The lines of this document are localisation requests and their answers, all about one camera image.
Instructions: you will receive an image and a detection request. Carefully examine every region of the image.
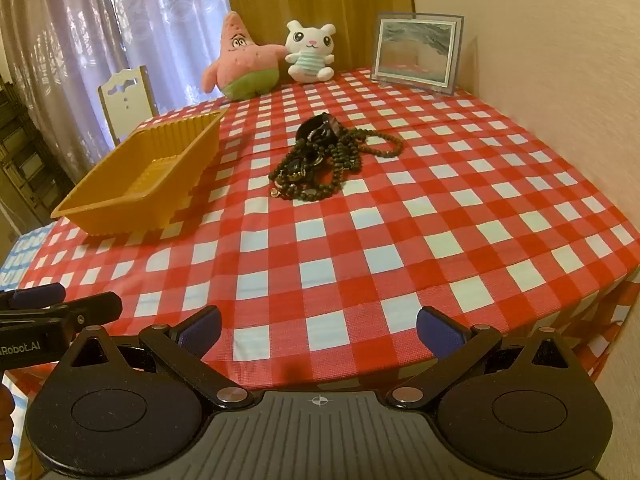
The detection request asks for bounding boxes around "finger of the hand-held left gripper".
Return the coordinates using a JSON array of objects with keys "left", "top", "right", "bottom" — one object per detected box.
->
[
  {"left": 0, "top": 282, "right": 67, "bottom": 312},
  {"left": 0, "top": 292, "right": 123, "bottom": 336}
]

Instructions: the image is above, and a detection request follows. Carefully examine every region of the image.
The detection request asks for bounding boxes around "lilac lace curtain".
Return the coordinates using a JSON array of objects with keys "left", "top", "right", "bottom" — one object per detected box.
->
[{"left": 0, "top": 0, "right": 231, "bottom": 171}]

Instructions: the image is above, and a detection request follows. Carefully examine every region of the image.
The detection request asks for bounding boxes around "black bangle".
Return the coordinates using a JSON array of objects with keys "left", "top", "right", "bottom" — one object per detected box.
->
[{"left": 296, "top": 112, "right": 341, "bottom": 148}]

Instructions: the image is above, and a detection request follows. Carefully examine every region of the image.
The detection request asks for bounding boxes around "red checkered tablecloth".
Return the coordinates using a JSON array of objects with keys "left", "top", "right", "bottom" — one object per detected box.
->
[{"left": 17, "top": 67, "right": 640, "bottom": 396}]

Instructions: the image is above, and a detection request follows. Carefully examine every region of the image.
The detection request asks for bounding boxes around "white wooden chair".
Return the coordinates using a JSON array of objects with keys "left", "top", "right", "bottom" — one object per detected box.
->
[{"left": 97, "top": 65, "right": 160, "bottom": 148}]

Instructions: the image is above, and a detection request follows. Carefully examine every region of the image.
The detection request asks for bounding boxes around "dark folding rack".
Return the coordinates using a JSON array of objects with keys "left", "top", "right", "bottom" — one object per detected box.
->
[{"left": 0, "top": 75, "right": 76, "bottom": 226}]

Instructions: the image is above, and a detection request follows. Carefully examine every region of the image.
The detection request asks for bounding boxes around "blue checkered blanket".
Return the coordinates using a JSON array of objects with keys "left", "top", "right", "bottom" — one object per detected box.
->
[{"left": 0, "top": 225, "right": 56, "bottom": 466}]

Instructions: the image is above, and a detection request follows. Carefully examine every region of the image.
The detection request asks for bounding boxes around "yellow plastic tray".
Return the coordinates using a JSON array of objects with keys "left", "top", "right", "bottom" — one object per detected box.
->
[{"left": 50, "top": 110, "right": 223, "bottom": 237}]

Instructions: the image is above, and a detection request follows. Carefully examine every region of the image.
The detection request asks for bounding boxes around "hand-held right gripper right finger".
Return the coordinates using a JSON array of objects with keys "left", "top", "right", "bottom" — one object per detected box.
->
[{"left": 387, "top": 306, "right": 586, "bottom": 409}]

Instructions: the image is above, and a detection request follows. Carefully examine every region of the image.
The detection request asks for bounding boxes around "white bunny plush toy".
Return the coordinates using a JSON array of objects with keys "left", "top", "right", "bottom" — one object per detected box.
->
[{"left": 285, "top": 20, "right": 337, "bottom": 84}]

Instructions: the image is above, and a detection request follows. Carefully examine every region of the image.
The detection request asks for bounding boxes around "pink starfish plush toy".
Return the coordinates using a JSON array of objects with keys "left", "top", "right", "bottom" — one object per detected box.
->
[{"left": 201, "top": 11, "right": 287, "bottom": 101}]

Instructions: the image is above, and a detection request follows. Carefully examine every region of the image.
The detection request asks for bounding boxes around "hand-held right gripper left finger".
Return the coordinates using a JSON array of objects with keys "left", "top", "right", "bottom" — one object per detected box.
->
[{"left": 60, "top": 305, "right": 253, "bottom": 411}]

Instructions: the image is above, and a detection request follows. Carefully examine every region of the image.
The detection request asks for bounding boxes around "glass picture frame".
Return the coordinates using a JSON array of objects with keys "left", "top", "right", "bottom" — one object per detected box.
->
[{"left": 371, "top": 11, "right": 466, "bottom": 97}]

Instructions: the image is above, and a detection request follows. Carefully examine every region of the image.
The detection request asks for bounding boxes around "long dark bead necklace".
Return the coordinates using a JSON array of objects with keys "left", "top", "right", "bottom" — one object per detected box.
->
[{"left": 310, "top": 127, "right": 404, "bottom": 196}]

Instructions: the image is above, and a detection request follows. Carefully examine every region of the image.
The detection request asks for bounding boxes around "bead necklace with gold charm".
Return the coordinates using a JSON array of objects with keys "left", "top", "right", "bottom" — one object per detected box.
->
[{"left": 269, "top": 147, "right": 321, "bottom": 202}]

